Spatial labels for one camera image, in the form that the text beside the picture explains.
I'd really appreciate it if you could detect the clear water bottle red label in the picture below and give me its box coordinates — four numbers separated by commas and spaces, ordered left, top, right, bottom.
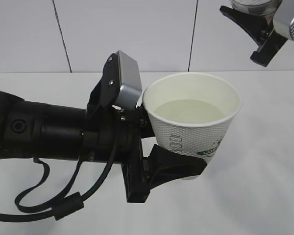
230, 0, 282, 16

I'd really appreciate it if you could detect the white paper cup green logo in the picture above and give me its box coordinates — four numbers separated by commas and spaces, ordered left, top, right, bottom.
142, 72, 242, 164

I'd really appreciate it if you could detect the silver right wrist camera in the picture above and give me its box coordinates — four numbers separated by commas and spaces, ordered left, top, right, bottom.
273, 0, 294, 41

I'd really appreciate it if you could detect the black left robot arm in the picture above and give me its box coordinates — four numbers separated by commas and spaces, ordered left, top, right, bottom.
0, 91, 207, 203

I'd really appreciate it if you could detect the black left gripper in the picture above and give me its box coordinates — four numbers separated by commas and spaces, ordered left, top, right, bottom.
82, 107, 207, 203

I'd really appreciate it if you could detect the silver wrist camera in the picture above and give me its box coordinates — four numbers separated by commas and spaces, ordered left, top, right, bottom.
100, 50, 142, 110
273, 0, 294, 41

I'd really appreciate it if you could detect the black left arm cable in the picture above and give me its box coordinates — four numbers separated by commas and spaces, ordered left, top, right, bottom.
0, 117, 118, 222

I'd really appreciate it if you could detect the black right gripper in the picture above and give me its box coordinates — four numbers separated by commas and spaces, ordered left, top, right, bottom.
220, 5, 288, 67

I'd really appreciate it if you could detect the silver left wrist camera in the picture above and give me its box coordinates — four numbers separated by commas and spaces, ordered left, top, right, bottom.
100, 50, 142, 110

